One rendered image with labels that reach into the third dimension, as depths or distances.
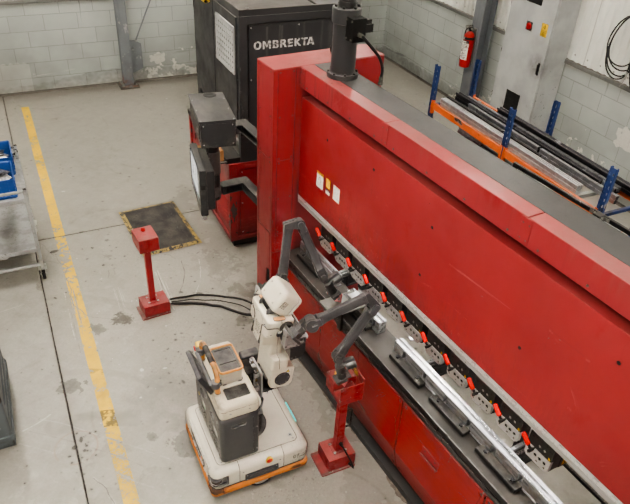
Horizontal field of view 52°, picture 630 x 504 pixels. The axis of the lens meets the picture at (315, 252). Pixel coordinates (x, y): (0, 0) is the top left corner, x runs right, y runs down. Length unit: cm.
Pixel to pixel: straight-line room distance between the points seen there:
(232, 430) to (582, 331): 213
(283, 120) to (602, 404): 262
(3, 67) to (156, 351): 596
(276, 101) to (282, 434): 218
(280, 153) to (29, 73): 642
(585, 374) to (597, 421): 21
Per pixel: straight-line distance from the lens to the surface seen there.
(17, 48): 1031
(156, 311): 574
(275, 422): 450
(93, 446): 489
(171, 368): 529
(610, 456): 311
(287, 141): 449
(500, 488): 366
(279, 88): 431
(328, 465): 457
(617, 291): 272
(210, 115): 448
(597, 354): 292
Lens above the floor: 372
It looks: 35 degrees down
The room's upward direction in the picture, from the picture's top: 4 degrees clockwise
